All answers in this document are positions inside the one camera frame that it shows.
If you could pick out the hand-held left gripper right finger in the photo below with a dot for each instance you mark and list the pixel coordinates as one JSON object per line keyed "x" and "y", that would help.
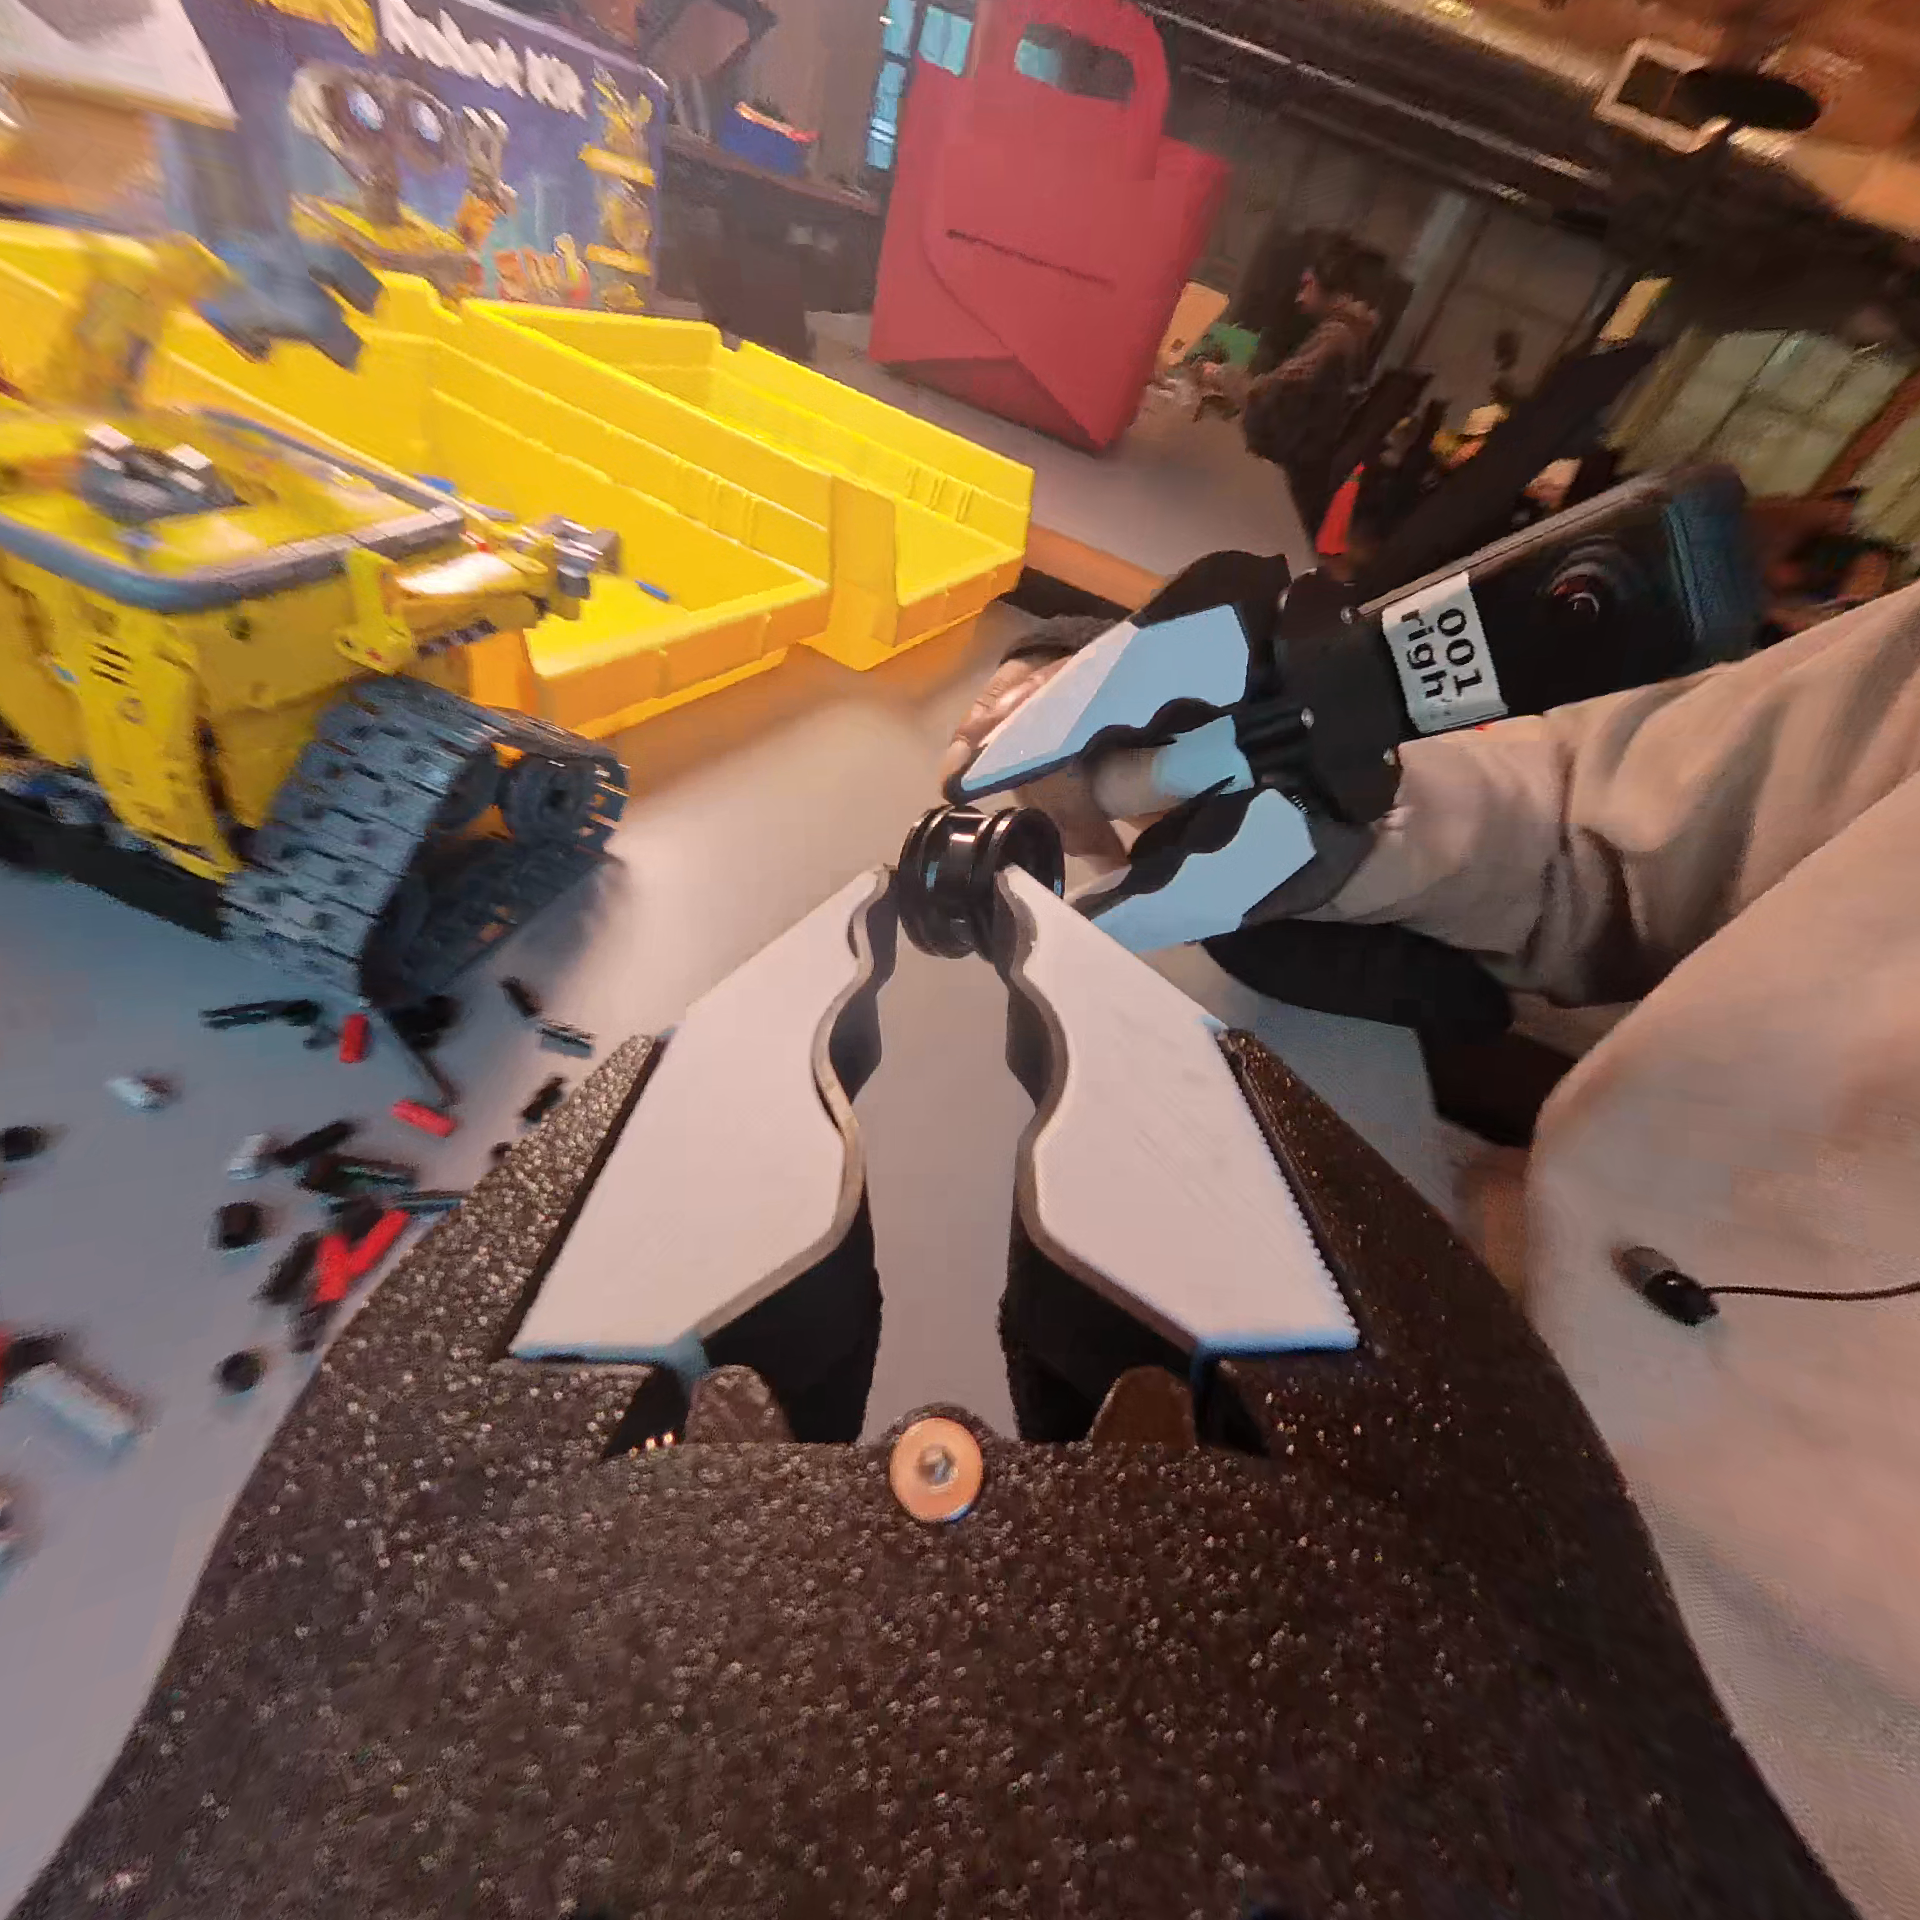
{"x": 1172, "y": 1200}

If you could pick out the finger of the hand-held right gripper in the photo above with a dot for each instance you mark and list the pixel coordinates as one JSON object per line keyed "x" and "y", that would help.
{"x": 1230, "y": 865}
{"x": 1141, "y": 683}

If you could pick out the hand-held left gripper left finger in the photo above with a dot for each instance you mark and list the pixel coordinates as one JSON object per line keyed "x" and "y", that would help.
{"x": 708, "y": 1200}

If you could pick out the black toy wheel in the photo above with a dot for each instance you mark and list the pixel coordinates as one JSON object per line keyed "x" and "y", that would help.
{"x": 968, "y": 880}

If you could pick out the pile of small pins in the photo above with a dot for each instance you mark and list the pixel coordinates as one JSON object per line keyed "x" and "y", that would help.
{"x": 300, "y": 1200}

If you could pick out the yellow parts tray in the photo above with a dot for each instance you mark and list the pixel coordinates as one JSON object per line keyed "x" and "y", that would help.
{"x": 692, "y": 573}
{"x": 872, "y": 510}

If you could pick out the yellow tracked toy robot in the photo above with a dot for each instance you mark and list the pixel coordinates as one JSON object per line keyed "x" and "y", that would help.
{"x": 242, "y": 661}

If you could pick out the person's right forearm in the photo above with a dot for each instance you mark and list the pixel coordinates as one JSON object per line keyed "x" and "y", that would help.
{"x": 1621, "y": 811}

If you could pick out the person's right hand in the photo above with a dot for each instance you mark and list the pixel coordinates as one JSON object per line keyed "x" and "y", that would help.
{"x": 1125, "y": 805}

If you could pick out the person's beige jacket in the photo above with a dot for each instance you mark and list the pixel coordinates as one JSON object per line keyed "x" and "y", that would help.
{"x": 1772, "y": 1352}

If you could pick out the blue toy set box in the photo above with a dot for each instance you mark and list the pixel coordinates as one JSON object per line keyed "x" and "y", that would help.
{"x": 422, "y": 121}

